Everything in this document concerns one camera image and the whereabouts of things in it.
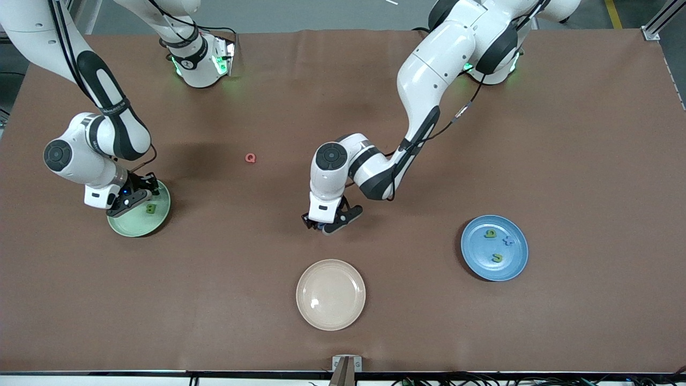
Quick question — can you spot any black right base cable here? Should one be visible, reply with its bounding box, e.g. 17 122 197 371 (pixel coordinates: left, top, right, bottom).
201 26 237 46

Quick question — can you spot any white table edge rail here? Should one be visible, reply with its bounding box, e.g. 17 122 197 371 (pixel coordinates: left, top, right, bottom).
0 371 686 386

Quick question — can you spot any metal table edge bracket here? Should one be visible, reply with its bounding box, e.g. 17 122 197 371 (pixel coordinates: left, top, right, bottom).
331 355 363 386

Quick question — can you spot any green round plate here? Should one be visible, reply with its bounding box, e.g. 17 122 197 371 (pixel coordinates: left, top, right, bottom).
107 180 172 238

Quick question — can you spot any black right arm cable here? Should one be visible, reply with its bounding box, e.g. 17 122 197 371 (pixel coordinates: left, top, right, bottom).
48 0 159 173

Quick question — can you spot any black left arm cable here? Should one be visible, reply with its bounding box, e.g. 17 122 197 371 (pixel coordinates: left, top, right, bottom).
398 70 486 148

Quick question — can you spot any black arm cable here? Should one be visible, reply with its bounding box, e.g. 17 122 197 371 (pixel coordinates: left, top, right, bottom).
48 0 159 173
398 70 486 148

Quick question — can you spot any brown table cover sheet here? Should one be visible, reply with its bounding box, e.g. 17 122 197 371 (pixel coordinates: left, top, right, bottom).
0 28 686 373

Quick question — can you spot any blue round plate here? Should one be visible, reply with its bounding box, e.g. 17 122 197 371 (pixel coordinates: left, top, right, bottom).
461 215 529 282

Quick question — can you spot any beige round plate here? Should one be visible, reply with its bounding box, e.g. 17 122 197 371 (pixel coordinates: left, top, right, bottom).
296 259 367 331

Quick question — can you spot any aluminium frame post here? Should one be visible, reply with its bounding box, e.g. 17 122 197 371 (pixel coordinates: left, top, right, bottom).
642 0 686 42

